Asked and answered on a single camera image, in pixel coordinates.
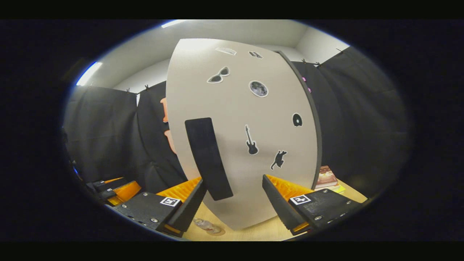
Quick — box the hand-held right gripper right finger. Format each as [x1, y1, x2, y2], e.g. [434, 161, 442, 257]
[261, 174, 363, 236]

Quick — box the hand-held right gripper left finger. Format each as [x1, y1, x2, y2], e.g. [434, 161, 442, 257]
[111, 177, 208, 238]

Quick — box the clear cherry label bottle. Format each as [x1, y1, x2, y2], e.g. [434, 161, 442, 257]
[193, 217, 223, 235]

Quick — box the white cabinet door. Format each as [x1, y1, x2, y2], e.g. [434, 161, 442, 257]
[165, 38, 320, 231]

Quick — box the brown cover book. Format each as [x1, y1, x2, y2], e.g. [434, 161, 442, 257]
[314, 165, 339, 189]

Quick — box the ceiling strip light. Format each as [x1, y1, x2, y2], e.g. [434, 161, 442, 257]
[75, 61, 103, 87]

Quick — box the black backdrop cloth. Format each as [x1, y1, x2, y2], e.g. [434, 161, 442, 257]
[63, 46, 411, 197]

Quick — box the ceiling light panel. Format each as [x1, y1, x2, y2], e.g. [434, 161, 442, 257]
[161, 20, 188, 29]

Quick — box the black door handle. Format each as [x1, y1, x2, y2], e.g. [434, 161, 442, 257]
[184, 117, 234, 201]

